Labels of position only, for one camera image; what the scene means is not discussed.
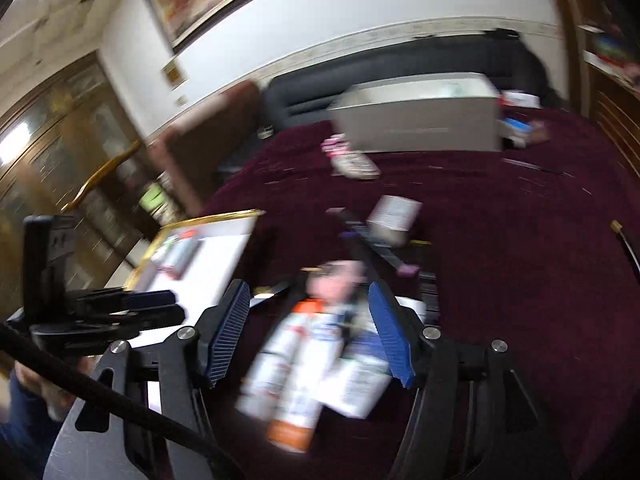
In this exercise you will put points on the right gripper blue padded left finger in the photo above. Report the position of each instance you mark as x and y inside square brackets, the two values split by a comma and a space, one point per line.
[220, 328]

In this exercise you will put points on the person's left hand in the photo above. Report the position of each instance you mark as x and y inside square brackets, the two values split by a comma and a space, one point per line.
[58, 400]

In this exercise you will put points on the pink fluffy puff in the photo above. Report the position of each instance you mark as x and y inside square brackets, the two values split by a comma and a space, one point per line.
[334, 282]

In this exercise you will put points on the black gold-tip stick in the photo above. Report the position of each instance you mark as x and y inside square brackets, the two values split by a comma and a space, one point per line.
[628, 249]

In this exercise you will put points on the grey red dragonfly shoebox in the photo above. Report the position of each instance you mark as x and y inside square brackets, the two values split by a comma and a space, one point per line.
[422, 113]

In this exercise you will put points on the squeezed tube by shoebox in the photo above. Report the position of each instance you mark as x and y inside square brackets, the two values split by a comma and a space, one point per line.
[517, 134]

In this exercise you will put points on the wooden glass-door wardrobe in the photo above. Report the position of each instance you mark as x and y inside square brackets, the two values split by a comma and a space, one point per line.
[52, 141]

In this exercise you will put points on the small white cube box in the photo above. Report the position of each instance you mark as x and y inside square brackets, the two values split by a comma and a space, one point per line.
[392, 219]

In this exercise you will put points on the golden wooden chair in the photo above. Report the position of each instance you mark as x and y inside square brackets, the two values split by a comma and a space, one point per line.
[100, 175]

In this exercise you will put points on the black marker pink cap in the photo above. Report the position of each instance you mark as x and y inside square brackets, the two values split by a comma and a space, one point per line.
[382, 249]

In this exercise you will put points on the thin dark pen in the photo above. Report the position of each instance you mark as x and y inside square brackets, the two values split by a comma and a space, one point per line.
[534, 167]

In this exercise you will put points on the white remote control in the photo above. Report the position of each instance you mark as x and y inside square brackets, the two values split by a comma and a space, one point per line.
[355, 166]

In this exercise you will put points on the small gold wall plaque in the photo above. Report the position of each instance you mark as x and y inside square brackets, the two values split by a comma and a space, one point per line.
[174, 74]

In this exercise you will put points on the white bottle orange cap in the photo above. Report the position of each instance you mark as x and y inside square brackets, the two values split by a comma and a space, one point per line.
[263, 383]

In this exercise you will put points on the grey red-top carton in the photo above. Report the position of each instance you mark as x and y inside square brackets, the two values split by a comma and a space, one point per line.
[176, 253]

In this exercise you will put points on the blue white medicine box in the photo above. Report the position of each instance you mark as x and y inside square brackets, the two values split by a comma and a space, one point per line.
[359, 377]

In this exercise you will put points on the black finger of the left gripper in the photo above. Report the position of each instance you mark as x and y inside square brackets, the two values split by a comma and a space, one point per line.
[125, 312]

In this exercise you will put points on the wooden side cabinet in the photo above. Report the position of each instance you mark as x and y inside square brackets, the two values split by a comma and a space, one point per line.
[613, 101]

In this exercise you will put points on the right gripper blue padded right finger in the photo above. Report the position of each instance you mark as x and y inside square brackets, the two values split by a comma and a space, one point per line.
[399, 329]

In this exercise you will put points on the maroon padded chair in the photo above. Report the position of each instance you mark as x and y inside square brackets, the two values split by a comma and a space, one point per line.
[191, 147]

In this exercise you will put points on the white gold-edged tray box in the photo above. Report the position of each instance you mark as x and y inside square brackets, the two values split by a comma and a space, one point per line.
[223, 240]

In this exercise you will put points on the black leather headboard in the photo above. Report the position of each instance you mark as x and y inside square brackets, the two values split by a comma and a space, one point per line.
[302, 97]

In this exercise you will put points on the black marker purple band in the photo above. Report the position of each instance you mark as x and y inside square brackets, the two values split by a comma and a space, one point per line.
[362, 246]

